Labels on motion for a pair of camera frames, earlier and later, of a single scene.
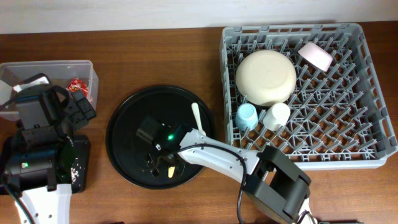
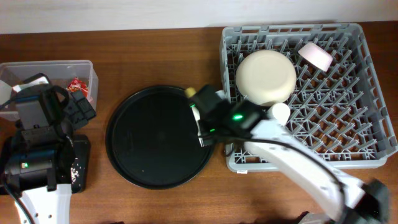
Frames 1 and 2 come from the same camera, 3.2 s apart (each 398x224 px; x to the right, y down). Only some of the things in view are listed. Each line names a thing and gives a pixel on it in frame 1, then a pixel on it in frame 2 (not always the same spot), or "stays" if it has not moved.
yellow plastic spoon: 170,171 to 189,92
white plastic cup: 276,117 stays
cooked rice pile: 74,174 stays
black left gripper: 81,116 stays
